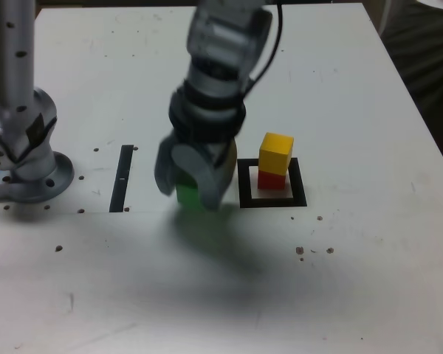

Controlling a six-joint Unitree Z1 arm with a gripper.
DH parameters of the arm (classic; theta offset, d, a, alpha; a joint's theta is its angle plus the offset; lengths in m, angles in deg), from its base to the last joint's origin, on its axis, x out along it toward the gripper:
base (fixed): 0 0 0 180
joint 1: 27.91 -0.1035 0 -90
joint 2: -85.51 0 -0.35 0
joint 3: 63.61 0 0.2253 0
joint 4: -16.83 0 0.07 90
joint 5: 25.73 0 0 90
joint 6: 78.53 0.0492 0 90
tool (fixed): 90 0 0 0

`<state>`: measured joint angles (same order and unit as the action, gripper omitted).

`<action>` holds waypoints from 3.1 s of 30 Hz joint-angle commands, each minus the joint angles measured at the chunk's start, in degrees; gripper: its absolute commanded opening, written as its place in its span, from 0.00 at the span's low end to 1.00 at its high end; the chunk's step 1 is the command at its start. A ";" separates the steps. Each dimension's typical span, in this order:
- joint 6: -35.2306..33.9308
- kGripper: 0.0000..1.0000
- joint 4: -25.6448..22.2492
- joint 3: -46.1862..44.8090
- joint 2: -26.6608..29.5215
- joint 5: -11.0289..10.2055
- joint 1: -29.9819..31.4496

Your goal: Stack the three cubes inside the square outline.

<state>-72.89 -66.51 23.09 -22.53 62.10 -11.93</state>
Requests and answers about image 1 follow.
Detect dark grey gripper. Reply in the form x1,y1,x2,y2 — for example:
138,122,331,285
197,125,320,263
154,131,239,214

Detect green cube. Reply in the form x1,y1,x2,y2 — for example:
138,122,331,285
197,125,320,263
175,176,208,214

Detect red cube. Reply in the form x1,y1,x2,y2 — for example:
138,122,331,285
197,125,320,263
257,169,287,192

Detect yellow cube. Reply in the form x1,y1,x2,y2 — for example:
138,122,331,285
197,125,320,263
258,132,295,176

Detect black tape square outline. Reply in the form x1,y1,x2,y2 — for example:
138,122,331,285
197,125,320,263
236,157,309,209

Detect black tape strip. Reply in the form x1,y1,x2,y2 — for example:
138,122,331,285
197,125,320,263
109,145,134,214

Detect person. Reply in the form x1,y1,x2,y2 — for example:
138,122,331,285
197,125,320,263
380,0,443,128

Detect black cable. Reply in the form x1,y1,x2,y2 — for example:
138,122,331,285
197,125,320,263
242,0,285,97

